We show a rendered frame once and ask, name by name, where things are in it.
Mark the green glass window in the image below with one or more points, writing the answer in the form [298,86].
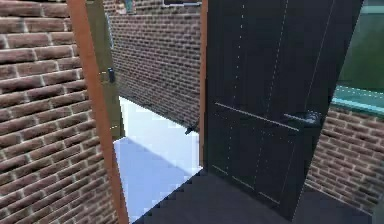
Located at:
[361,66]

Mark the olive green room door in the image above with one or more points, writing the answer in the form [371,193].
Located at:
[105,66]

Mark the black room door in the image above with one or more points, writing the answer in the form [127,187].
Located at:
[260,83]

